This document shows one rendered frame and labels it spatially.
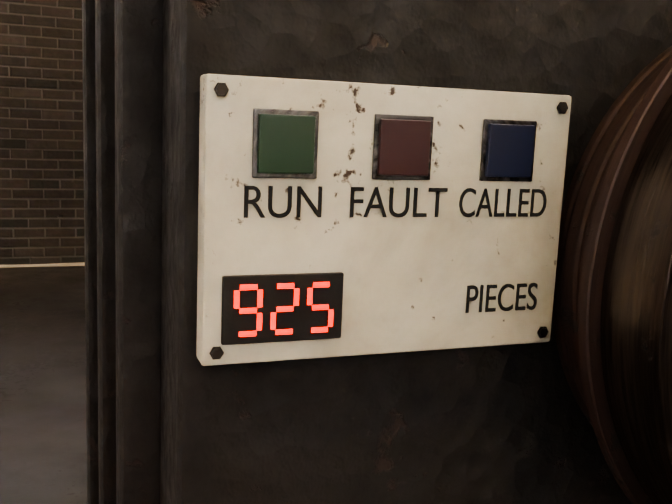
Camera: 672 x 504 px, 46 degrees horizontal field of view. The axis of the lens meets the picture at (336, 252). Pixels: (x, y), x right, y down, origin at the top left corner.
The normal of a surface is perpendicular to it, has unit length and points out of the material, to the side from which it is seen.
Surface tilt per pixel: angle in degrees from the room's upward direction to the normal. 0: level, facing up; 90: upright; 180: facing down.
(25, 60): 90
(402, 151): 90
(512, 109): 90
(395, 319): 90
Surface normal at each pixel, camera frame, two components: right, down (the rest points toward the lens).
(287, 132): 0.35, 0.17
